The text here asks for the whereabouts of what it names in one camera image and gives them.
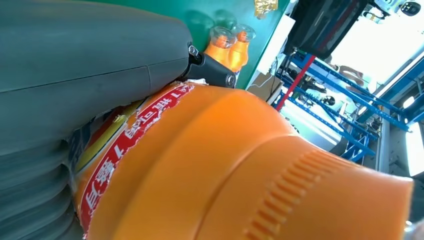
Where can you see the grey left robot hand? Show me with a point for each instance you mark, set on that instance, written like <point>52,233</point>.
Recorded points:
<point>82,49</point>

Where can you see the orange detergent bottle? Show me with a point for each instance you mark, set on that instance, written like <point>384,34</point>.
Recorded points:
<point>232,165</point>
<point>218,51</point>
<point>240,56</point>

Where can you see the green table mat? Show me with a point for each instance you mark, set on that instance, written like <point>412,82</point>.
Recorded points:
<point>225,13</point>

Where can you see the cardboard box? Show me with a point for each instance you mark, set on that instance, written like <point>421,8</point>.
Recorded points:
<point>261,89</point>

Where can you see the yellow taped cardboard sheet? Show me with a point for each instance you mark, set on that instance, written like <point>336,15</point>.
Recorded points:
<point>265,6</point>

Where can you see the white table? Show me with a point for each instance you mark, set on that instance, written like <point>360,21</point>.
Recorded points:
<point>278,43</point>

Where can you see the red pole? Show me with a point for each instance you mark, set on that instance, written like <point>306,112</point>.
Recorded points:
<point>294,82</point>

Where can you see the black carry case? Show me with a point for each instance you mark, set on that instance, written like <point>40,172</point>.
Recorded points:
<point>318,26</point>

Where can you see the blue metal rack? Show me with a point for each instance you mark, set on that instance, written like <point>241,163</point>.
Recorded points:
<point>415,114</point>

